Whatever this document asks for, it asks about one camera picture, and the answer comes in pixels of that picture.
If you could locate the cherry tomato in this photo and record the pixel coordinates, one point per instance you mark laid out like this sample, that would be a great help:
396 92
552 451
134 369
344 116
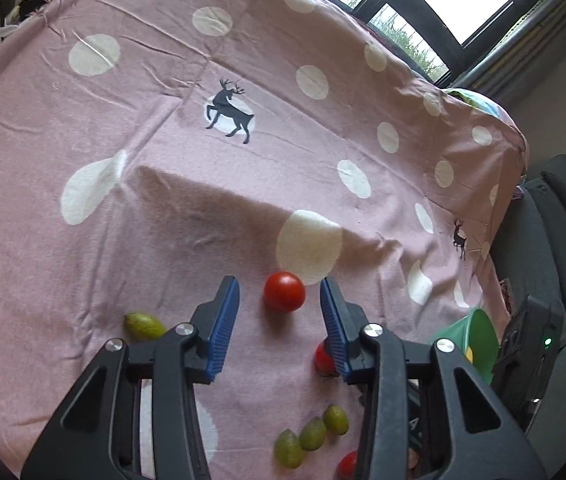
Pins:
323 361
284 292
347 466

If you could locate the green olive right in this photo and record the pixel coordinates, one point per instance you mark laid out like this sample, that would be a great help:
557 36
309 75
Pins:
336 420

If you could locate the pink polka dot tablecloth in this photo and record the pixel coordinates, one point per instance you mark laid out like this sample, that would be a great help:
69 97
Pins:
148 148

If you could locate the person right hand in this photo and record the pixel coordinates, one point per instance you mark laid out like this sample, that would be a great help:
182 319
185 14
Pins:
413 459

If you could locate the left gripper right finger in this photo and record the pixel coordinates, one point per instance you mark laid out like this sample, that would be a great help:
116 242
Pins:
467 432

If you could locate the green olive far left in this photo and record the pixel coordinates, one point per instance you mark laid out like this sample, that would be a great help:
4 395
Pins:
143 326

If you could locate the yellow lemon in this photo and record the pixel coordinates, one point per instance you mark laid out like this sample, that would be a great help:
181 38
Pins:
469 354

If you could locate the green plastic bowl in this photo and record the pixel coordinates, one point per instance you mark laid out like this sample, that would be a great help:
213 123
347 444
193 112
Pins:
476 331

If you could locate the black tracking camera box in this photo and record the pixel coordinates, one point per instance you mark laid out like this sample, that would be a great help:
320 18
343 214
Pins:
526 359

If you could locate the cherry tomato behind lemon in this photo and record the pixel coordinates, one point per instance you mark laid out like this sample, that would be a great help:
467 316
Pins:
323 361

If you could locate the green olive middle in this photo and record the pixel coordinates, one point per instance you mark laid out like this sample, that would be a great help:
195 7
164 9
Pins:
313 435

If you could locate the green olive near lemon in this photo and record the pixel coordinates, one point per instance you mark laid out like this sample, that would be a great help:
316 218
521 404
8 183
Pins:
287 450

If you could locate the grey curtain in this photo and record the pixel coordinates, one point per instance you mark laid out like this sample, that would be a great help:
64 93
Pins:
523 58

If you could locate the colourful cloth on sofa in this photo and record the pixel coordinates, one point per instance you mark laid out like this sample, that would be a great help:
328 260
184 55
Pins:
483 103

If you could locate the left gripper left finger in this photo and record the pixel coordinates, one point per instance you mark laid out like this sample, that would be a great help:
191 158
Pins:
95 432

